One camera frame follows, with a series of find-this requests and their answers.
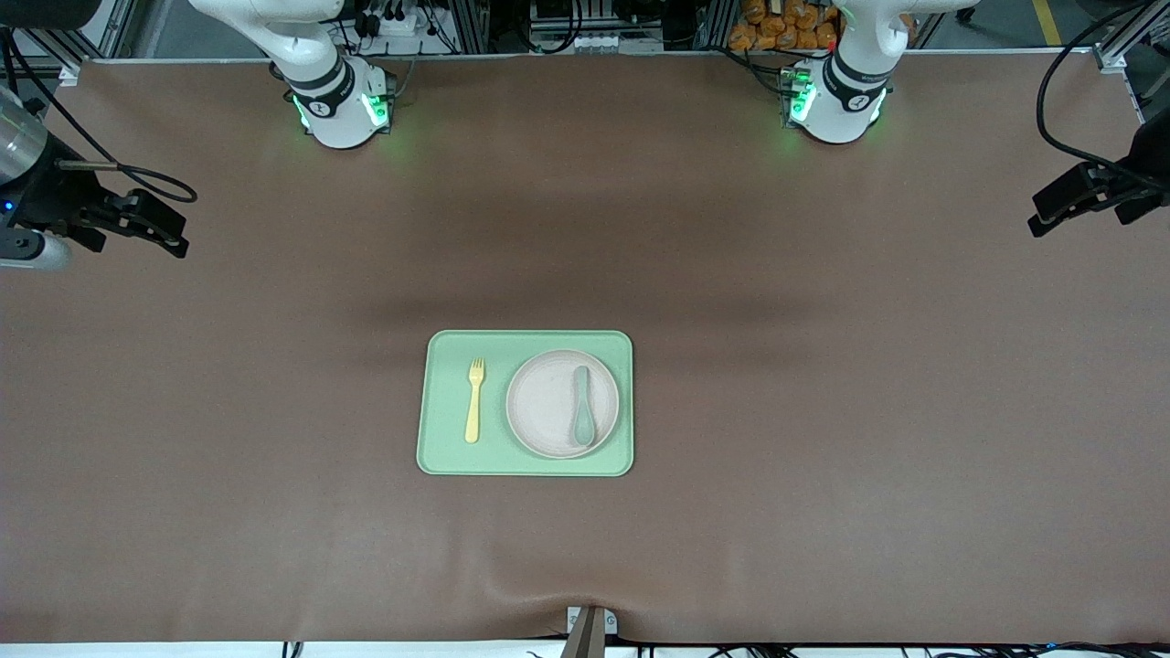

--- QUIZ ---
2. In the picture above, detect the pale yellow plastic fork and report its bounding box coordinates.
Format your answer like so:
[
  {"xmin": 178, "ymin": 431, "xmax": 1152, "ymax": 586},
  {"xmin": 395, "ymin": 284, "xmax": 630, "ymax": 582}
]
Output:
[{"xmin": 464, "ymin": 357, "xmax": 487, "ymax": 445}]

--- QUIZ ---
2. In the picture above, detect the round white speckled plate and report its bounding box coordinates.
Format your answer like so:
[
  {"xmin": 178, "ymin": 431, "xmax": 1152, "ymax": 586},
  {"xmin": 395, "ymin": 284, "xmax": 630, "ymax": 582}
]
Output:
[{"xmin": 505, "ymin": 349, "xmax": 621, "ymax": 460}]

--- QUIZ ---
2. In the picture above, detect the brown table mat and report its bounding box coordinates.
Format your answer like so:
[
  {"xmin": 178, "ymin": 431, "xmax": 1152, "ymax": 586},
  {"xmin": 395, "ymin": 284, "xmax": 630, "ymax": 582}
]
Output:
[{"xmin": 0, "ymin": 53, "xmax": 1170, "ymax": 646}]

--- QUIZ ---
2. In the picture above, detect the white power strip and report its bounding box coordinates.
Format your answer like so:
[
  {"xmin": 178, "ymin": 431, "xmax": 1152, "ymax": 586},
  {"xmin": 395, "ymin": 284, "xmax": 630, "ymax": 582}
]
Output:
[{"xmin": 364, "ymin": 7, "xmax": 441, "ymax": 39}]

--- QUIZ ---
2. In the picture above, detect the orange snack bags pile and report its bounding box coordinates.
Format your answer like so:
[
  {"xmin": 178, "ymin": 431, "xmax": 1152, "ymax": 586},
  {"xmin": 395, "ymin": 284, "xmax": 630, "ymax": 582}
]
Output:
[{"xmin": 729, "ymin": 0, "xmax": 842, "ymax": 53}]

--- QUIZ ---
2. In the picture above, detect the mint green rectangular tray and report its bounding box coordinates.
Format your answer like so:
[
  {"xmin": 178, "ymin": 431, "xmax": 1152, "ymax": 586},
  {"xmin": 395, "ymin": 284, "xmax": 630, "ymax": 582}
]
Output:
[{"xmin": 416, "ymin": 330, "xmax": 634, "ymax": 478}]

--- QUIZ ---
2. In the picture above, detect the white electronics box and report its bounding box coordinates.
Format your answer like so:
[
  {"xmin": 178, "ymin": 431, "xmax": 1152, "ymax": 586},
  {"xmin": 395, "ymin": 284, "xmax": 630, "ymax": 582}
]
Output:
[{"xmin": 530, "ymin": 30, "xmax": 665, "ymax": 56}]

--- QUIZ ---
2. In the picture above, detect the mint green plastic spoon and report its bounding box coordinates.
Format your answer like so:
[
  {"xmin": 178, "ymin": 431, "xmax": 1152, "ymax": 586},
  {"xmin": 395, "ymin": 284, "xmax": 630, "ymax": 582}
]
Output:
[{"xmin": 571, "ymin": 366, "xmax": 595, "ymax": 448}]

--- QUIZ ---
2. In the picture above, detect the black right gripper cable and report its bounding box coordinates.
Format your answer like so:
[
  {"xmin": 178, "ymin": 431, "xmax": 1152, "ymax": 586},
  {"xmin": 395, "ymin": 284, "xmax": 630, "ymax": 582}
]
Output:
[{"xmin": 0, "ymin": 27, "xmax": 198, "ymax": 204}]

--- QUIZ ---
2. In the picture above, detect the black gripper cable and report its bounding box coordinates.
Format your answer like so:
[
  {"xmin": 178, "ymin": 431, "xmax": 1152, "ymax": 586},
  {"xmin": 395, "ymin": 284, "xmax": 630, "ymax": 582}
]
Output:
[
  {"xmin": 0, "ymin": 27, "xmax": 198, "ymax": 204},
  {"xmin": 1036, "ymin": 0, "xmax": 1154, "ymax": 175}
]

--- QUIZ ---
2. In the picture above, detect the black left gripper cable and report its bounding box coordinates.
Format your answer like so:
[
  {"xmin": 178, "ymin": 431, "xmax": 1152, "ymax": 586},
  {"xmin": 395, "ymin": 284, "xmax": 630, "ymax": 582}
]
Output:
[{"xmin": 1036, "ymin": 0, "xmax": 1154, "ymax": 175}]

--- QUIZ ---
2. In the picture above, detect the aluminium frame profile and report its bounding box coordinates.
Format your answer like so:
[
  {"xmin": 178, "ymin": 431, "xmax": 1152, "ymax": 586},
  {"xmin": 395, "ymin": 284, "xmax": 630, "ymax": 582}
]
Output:
[
  {"xmin": 1092, "ymin": 0, "xmax": 1170, "ymax": 76},
  {"xmin": 0, "ymin": 0, "xmax": 140, "ymax": 88}
]

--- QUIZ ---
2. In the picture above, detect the grey table edge bracket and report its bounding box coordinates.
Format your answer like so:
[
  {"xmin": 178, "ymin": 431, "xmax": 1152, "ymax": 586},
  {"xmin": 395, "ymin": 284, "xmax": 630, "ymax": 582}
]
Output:
[{"xmin": 566, "ymin": 606, "xmax": 619, "ymax": 636}]

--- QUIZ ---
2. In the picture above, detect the brown camera support pole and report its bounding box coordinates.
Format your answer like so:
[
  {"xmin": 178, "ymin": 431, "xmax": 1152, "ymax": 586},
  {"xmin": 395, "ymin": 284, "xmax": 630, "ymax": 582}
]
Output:
[{"xmin": 559, "ymin": 607, "xmax": 608, "ymax": 658}]

